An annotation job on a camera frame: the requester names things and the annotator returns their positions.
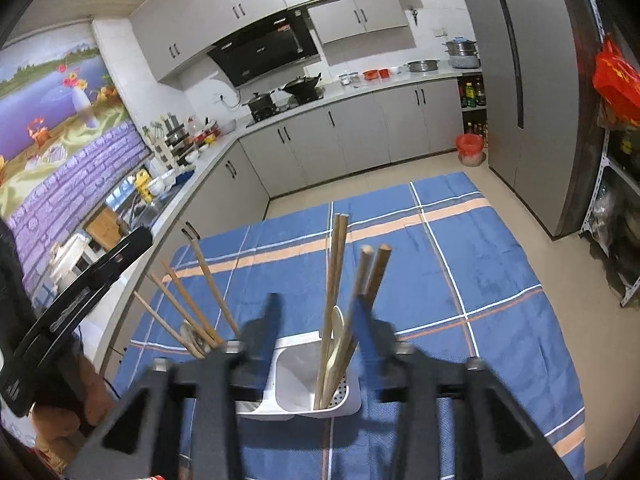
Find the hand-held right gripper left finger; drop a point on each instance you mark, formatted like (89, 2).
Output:
(265, 330)

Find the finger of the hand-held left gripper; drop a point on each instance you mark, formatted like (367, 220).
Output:
(132, 247)

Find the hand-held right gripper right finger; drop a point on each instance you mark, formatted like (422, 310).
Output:
(365, 340)

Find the white plastic utensil holder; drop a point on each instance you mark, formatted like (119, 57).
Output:
(295, 385)

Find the metal spoon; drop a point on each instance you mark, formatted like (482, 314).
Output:
(190, 335)

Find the person's left hand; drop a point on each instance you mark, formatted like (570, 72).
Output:
(95, 395)

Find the wooden cutting board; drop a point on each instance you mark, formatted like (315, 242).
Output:
(105, 230)

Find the white electric pressure cooker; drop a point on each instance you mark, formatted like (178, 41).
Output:
(72, 260)

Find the yellow bottle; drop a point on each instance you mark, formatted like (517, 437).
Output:
(143, 186)

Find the blue dish cloth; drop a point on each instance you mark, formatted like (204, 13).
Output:
(185, 177)

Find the beige dish rack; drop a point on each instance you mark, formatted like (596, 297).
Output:
(172, 140)

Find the blue plaid tablecloth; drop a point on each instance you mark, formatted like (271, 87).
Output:
(475, 270)

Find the black cooking pot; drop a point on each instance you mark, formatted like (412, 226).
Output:
(260, 102)

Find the grey lower counter cabinets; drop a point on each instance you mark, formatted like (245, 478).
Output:
(360, 135)

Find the black gas stove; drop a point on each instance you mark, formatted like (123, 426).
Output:
(285, 107)

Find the bin with red bag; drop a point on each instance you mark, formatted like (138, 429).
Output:
(470, 150)

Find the black wok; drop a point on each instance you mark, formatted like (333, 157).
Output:
(302, 85)

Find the black range hood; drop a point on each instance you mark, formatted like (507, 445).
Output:
(265, 52)

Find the grey upper cabinets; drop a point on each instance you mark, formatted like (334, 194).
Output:
(225, 10)

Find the glass jars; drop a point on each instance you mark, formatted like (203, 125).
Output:
(348, 79)

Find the red food containers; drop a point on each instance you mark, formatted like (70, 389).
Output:
(376, 74)

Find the row of oil bottles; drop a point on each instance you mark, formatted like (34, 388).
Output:
(473, 94)

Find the metal shelf rack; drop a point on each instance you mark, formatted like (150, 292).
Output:
(612, 220)

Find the steel basin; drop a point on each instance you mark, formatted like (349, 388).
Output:
(423, 66)

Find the steel steamer pot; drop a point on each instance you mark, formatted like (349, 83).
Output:
(462, 54)

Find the hanging scissors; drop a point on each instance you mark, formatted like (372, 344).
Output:
(414, 16)

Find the red gift bag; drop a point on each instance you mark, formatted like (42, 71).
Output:
(617, 85)

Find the purple scenic wall poster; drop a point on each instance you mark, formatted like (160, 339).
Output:
(55, 160)

